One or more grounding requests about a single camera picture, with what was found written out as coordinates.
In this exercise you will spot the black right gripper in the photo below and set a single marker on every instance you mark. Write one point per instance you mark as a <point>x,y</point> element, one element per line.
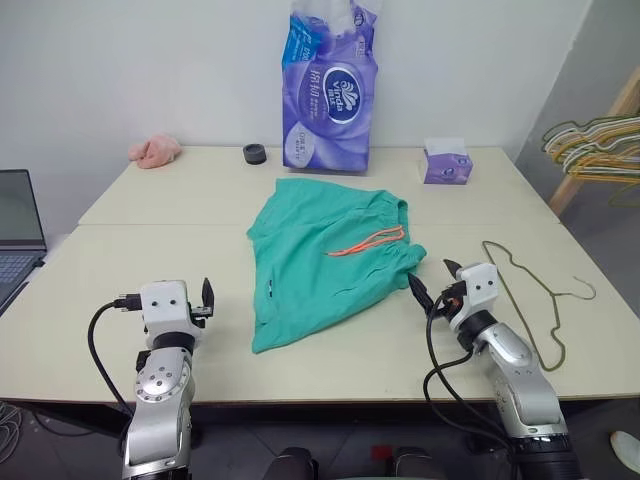
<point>452,299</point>

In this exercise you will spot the dark rounded shape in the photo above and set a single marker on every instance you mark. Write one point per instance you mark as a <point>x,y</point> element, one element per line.
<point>295,465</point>
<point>412,465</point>

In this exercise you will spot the large purple tissue pack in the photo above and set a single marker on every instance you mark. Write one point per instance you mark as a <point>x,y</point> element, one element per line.
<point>330,115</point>

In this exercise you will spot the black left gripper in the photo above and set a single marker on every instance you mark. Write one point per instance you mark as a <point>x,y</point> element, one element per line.
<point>199,316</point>

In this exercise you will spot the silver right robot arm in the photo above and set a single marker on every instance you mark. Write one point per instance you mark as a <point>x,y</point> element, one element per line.
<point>525,380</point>

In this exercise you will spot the small purple tissue box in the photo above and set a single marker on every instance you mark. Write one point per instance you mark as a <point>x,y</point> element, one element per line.
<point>447,165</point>

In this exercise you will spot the small red object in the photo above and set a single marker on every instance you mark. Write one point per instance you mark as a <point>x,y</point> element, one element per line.
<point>381,453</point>

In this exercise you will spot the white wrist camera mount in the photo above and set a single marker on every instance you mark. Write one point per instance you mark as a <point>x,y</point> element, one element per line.
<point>162,312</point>
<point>477,292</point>

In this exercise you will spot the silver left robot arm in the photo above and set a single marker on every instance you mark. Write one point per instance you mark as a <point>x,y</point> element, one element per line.
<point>159,400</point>

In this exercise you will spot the white shoe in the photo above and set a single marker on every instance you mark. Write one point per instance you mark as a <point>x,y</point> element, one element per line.
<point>627,450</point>

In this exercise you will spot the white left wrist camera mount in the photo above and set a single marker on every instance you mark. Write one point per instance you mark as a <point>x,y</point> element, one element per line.
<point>162,312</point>

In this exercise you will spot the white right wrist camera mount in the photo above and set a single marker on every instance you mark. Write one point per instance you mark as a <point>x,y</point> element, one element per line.
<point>477,292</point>

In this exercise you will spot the grey laptop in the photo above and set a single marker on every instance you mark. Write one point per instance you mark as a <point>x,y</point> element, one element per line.
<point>17,215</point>

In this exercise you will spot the pink cloth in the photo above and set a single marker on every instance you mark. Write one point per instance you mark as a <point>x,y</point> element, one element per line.
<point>155,150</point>

